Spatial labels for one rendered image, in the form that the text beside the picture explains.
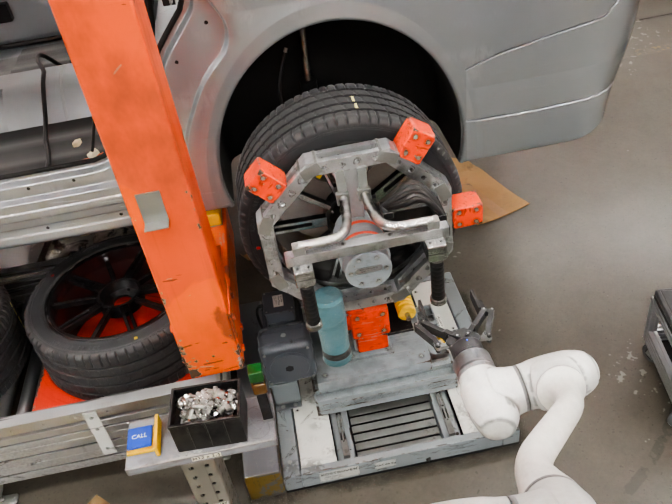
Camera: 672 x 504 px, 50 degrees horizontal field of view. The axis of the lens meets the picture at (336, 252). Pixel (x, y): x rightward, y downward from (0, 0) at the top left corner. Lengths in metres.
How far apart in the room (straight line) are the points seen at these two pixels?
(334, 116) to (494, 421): 0.89
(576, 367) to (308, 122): 0.92
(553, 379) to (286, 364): 1.09
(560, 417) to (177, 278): 1.03
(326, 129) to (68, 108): 1.48
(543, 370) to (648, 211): 2.09
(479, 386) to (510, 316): 1.41
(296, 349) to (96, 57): 1.18
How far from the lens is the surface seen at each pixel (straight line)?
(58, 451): 2.60
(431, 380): 2.53
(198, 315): 2.02
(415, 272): 2.14
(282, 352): 2.37
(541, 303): 3.04
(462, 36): 2.27
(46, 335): 2.58
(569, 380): 1.55
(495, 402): 1.56
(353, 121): 1.91
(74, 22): 1.60
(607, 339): 2.93
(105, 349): 2.43
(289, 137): 1.93
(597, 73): 2.52
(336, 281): 2.22
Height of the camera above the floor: 2.09
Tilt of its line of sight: 39 degrees down
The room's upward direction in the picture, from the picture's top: 9 degrees counter-clockwise
